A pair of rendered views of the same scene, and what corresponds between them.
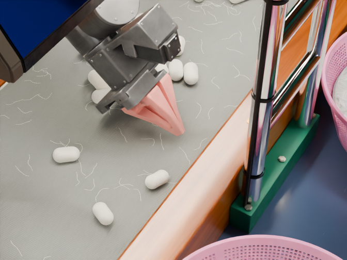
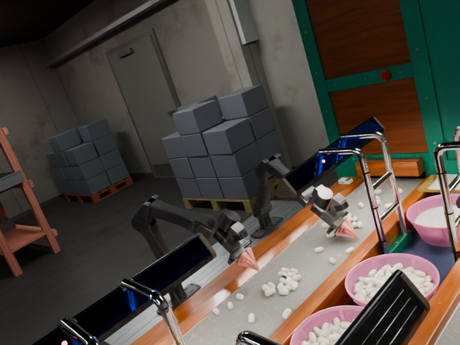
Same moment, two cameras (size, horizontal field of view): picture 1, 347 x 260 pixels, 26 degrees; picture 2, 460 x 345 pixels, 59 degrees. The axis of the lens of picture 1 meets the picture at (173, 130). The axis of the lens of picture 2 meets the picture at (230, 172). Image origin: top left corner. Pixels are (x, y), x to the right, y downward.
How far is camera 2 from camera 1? 0.78 m
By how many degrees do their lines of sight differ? 37
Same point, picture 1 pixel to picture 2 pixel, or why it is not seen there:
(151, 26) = (337, 198)
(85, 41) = (319, 211)
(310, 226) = not seen: hidden behind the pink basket
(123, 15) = (328, 196)
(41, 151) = (311, 251)
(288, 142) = (399, 238)
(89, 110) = (326, 239)
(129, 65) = (334, 215)
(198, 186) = (363, 247)
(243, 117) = not seen: hidden behind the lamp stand
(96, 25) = (320, 201)
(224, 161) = (372, 240)
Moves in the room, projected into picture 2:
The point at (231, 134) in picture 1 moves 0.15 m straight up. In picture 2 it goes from (374, 234) to (365, 197)
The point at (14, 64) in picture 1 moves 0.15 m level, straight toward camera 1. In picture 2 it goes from (294, 192) to (304, 209)
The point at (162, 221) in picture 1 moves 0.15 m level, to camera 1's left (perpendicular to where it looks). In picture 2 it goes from (352, 257) to (309, 263)
